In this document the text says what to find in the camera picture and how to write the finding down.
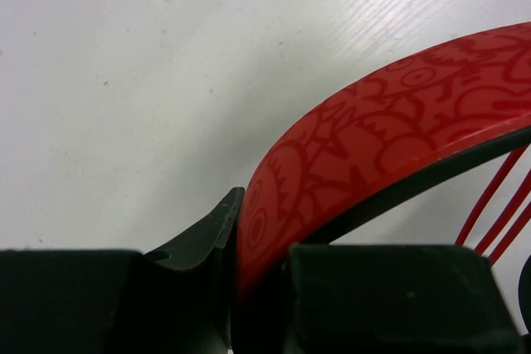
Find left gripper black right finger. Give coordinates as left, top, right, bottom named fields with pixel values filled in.
left=282, top=245, right=523, bottom=354

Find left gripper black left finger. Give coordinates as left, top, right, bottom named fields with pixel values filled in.
left=1, top=187, right=244, bottom=353

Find red headphones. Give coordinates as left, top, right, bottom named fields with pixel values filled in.
left=231, top=21, right=531, bottom=309

